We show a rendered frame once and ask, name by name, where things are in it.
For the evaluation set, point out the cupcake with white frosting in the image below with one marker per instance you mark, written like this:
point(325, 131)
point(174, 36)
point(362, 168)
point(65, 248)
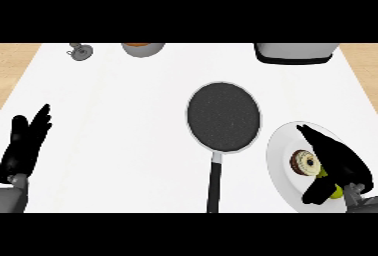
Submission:
point(304, 162)

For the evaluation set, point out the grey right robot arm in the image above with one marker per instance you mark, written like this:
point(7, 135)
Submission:
point(362, 200)

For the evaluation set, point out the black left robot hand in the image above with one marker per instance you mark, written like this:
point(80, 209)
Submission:
point(23, 146)

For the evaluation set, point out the black frying pan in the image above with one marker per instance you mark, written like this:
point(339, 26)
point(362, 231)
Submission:
point(221, 123)

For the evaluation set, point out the grey toaster with black base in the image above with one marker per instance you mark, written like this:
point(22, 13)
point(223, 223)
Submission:
point(295, 52)

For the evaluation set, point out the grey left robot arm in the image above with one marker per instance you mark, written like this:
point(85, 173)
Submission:
point(13, 196)

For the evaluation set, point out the white round plate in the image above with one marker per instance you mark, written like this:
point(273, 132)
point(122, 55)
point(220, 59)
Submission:
point(285, 166)

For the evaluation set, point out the grey pot with orange rim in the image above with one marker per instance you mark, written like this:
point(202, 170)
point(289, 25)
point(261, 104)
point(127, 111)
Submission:
point(142, 49)

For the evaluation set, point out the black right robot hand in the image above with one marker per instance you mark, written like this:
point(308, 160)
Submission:
point(339, 160)

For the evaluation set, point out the green fruit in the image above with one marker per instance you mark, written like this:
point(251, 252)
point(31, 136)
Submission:
point(336, 192)

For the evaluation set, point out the small grey metal object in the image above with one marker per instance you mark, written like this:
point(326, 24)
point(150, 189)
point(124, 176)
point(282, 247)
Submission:
point(81, 52)

